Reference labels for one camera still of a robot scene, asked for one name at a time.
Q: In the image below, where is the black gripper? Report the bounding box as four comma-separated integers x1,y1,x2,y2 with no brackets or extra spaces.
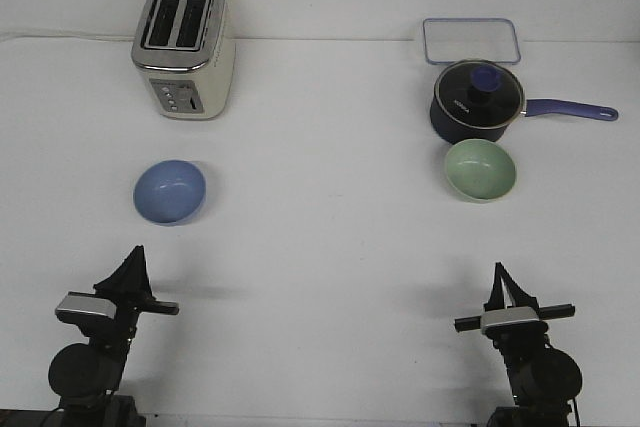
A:
454,262,575,347
92,245,179,342

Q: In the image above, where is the blue bowl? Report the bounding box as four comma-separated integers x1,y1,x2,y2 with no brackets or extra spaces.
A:
132,160,206,225

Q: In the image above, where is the green bowl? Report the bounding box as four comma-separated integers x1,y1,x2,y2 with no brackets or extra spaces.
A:
444,139,518,203

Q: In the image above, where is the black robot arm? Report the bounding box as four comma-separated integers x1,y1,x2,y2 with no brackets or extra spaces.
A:
48,245,179,426
454,262,583,426

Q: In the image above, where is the dark blue saucepan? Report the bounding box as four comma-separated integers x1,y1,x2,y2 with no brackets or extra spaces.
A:
430,84,619,144

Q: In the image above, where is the glass pot lid blue knob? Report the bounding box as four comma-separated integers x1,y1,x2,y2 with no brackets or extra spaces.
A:
434,60,525,129

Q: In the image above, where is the cream and chrome toaster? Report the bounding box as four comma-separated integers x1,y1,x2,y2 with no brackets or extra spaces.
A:
131,0,236,120

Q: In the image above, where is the clear container blue rim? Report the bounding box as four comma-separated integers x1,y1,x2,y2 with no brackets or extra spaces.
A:
422,18,521,65

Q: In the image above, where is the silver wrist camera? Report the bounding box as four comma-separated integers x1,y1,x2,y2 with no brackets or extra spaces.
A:
54,292,117,324
480,307,540,336

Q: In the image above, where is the white toaster power cord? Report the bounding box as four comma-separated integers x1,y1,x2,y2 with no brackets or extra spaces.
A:
0,31,137,44

